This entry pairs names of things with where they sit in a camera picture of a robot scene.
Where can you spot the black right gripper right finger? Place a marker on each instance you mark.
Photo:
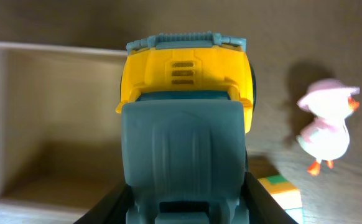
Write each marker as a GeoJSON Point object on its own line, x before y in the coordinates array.
{"type": "Point", "coordinates": [263, 209]}

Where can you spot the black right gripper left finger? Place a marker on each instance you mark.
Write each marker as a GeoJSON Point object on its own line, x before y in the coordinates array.
{"type": "Point", "coordinates": [111, 209]}

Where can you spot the multicolour puzzle cube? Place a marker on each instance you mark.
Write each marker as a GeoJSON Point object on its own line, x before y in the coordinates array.
{"type": "Point", "coordinates": [286, 194]}

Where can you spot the white duck toy pink hat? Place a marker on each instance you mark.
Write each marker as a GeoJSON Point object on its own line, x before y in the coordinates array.
{"type": "Point", "coordinates": [327, 137]}

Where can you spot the yellow and grey toy truck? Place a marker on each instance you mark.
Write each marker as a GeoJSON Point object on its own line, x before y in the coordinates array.
{"type": "Point", "coordinates": [187, 102]}

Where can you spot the beige open cardboard box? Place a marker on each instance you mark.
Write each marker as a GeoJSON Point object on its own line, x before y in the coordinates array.
{"type": "Point", "coordinates": [60, 150]}

